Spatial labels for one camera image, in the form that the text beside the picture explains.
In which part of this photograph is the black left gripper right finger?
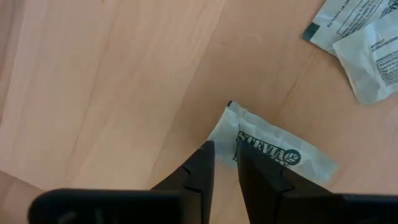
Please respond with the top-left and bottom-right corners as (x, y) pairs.
(236, 140), (398, 224)

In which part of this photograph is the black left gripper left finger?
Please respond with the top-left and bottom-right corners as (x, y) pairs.
(27, 139), (216, 224)

